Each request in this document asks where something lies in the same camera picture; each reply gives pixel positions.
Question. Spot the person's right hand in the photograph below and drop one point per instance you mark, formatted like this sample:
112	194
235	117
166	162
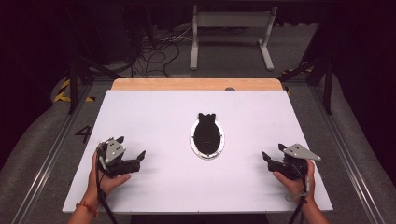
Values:
295	188

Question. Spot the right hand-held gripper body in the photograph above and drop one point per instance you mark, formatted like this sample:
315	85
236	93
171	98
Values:
295	152

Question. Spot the dark cabinet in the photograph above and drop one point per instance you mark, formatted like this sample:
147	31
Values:
113	34

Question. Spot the wooden table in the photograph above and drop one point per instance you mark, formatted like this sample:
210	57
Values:
196	84

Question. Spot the person's left hand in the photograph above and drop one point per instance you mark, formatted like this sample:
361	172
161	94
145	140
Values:
107	185

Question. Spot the aluminium floor rail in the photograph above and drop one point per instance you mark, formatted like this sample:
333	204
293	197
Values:
348	155
53	155

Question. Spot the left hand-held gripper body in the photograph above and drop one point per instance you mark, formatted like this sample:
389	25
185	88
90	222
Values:
113	152

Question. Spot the white metal stand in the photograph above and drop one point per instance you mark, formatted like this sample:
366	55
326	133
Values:
232	19

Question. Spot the black metal frame stand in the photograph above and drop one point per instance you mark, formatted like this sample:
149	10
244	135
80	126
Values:
327	90
73	87

